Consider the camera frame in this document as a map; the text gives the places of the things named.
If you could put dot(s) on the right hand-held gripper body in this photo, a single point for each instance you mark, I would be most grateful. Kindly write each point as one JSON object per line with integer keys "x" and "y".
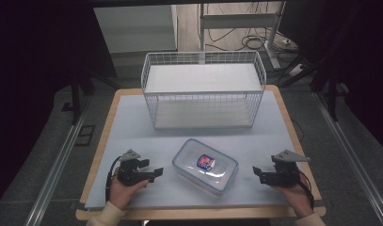
{"x": 286, "y": 171}

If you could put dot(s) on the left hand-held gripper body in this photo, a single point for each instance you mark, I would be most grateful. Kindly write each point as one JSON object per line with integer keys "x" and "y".
{"x": 129, "y": 171}

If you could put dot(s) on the person's left hand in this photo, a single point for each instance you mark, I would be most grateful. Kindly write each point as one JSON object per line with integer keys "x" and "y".
{"x": 123, "y": 192}

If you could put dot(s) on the person's right hand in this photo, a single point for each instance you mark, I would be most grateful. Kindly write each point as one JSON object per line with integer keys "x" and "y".
{"x": 294, "y": 197}

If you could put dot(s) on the white table mat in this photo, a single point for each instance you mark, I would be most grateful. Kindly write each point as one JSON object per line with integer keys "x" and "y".
{"x": 135, "y": 132}

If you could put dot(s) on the wooden table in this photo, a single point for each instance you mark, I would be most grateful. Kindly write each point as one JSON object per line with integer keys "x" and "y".
{"x": 98, "y": 157}

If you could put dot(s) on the clear plastic lidded container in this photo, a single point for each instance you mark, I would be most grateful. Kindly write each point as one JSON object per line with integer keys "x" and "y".
{"x": 192, "y": 163}

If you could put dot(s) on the black floor plate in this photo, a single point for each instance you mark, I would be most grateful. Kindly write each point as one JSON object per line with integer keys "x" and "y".
{"x": 85, "y": 135}

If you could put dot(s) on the black stand leg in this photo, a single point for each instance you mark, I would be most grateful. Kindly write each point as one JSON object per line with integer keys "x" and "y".
{"x": 75, "y": 100}

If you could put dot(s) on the white power strip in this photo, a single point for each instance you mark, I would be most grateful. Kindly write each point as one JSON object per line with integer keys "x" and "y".
{"x": 295, "y": 70}

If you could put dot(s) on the dark curtain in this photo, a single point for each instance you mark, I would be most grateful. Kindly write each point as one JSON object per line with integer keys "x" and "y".
{"x": 38, "y": 47}
{"x": 361, "y": 62}

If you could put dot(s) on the white cabinet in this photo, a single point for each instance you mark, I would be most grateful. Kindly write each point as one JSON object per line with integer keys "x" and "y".
{"x": 135, "y": 28}

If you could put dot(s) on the white metal stand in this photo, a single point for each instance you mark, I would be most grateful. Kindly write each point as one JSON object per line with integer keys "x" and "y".
{"x": 236, "y": 20}

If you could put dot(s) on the metal floor rail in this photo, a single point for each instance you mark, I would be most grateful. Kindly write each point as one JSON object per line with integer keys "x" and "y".
{"x": 352, "y": 157}
{"x": 54, "y": 175}

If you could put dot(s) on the black stand frame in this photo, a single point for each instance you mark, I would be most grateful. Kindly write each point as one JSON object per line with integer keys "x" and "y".
{"x": 331, "y": 94}

